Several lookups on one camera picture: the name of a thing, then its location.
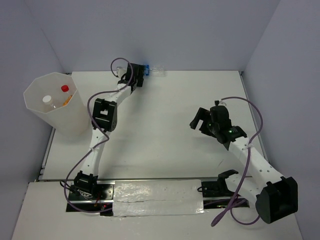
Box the clear bottle blue label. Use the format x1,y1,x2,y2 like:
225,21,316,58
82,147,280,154
144,64,166,77

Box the clear bottle red cap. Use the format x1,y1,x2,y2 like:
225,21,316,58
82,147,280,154
61,84,72,97

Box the orange juice bottle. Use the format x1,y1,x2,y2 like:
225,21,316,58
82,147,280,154
63,95,72,106

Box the clear bottle white label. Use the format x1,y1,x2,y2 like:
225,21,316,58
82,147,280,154
42,95,57,109

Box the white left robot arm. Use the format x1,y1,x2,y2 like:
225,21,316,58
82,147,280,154
70,63,149,200

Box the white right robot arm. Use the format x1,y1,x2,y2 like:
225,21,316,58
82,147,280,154
189,105,298,224

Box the translucent white bin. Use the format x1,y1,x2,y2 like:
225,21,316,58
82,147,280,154
23,72,90,137

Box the white foil cover sheet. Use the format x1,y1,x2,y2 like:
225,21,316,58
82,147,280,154
112,179,204,217

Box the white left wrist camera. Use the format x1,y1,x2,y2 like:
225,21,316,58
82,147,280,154
116,66,127,79

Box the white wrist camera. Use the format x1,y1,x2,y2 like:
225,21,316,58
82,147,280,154
214,99,227,107
116,66,127,79

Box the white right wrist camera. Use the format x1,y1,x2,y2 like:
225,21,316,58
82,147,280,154
214,99,227,107

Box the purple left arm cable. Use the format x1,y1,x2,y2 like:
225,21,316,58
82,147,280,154
63,57,133,213

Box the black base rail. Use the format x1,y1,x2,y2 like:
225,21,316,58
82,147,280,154
66,176,251,216

